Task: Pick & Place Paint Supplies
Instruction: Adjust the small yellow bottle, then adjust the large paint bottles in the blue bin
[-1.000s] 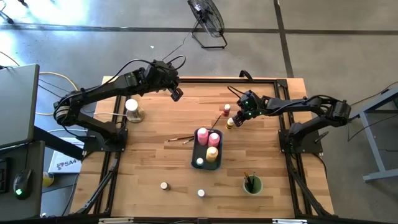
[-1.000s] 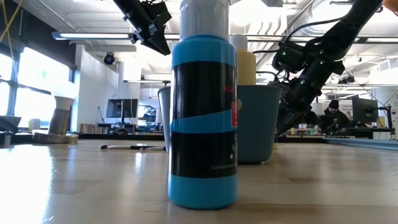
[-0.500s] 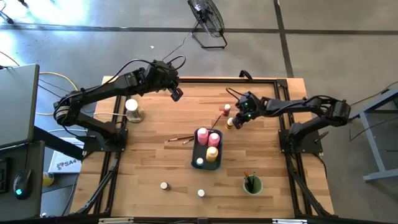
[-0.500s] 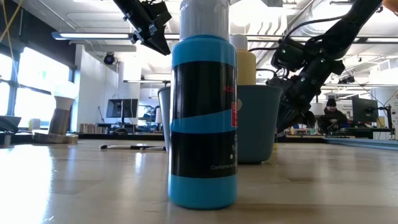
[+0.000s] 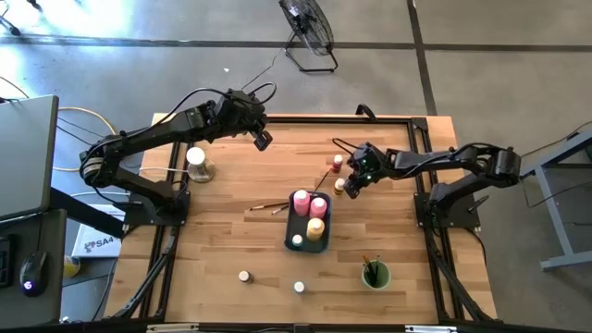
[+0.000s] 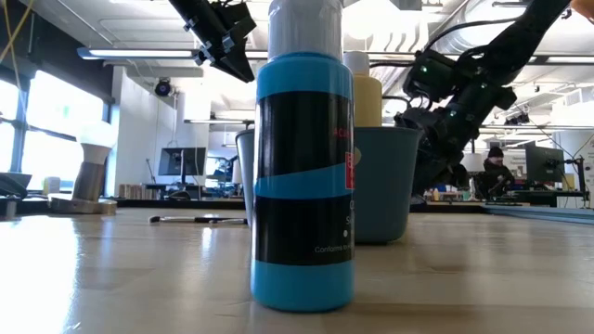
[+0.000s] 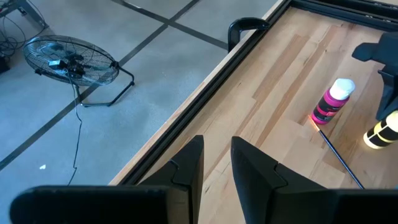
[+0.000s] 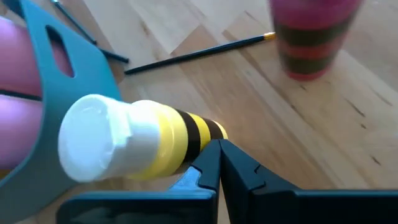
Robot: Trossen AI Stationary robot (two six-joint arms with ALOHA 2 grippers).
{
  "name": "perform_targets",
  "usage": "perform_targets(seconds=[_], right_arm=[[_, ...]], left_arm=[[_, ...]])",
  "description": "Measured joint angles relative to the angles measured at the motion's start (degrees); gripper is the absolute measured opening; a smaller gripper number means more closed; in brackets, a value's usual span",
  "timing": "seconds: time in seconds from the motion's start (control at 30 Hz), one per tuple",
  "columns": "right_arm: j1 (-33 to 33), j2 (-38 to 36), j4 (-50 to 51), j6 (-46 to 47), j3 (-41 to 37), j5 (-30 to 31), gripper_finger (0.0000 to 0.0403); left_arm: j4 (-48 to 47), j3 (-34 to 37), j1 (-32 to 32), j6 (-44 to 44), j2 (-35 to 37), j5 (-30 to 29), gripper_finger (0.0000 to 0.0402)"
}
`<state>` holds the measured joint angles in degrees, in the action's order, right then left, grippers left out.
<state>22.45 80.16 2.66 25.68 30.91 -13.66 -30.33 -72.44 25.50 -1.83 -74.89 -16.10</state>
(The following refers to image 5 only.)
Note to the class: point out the silver bracket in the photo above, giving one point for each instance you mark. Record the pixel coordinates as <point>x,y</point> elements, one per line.
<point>171,328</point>
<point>430,329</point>

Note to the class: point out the small blue paint bottle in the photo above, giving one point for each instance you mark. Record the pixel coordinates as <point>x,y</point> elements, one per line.
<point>299,287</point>

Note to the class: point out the large yellow paint bottle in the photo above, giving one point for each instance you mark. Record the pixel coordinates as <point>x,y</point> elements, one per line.
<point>315,229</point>

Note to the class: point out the pink paint bottle white cap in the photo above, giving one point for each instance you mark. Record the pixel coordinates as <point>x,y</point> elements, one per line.
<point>301,202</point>
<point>318,207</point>

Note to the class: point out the small white jar left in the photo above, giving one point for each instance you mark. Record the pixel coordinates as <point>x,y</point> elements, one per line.
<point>244,276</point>

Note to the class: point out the thin brown paintbrush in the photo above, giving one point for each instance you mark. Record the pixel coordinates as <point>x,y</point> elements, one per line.
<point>323,180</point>

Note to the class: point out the yellow round object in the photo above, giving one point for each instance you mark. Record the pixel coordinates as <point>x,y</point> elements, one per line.
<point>71,267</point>

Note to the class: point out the black computer mouse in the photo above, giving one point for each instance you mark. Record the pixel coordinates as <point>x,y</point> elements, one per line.
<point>33,273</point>

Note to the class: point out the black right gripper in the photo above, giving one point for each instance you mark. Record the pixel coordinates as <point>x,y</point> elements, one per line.
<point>367,166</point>

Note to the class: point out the small maroon paint bottle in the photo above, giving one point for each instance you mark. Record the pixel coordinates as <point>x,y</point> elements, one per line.
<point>337,163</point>

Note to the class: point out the grey monitor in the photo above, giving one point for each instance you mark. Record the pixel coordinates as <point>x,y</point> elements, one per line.
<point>25,157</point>

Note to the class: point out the small teal paint bottle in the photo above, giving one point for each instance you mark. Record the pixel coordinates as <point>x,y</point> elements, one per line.
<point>296,240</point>

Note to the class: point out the black floor fan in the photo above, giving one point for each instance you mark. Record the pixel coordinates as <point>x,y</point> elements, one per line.
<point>307,23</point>

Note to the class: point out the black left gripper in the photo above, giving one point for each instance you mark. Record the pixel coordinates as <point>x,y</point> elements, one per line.
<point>252,120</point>

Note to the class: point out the black paintbrush orange tip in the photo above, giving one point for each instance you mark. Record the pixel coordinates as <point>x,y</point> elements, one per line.
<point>370,273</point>

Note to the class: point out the teal plastic bin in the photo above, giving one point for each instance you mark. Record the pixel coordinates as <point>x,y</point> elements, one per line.
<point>305,247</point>

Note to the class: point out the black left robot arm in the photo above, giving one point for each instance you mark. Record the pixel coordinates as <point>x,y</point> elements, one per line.
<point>152,134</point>

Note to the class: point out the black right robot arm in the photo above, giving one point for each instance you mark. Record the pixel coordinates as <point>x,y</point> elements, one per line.
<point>439,157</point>

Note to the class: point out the black desk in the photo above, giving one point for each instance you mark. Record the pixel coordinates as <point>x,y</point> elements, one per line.
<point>55,240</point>

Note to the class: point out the green cup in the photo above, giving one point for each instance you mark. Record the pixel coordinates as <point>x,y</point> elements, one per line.
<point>385,277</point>

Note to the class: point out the grey metal table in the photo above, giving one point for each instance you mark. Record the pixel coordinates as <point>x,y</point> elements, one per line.
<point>557,222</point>

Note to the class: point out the small yellow paint bottle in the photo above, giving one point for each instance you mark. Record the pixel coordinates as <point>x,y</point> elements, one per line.
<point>339,186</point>

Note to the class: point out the black keyboard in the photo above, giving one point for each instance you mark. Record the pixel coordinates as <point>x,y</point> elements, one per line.
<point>3,259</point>

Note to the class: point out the black metal bar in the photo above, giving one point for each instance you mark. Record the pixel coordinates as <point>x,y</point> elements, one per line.
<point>88,213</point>

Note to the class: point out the white cardboard box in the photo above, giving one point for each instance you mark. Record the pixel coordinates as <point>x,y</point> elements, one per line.
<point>99,242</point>

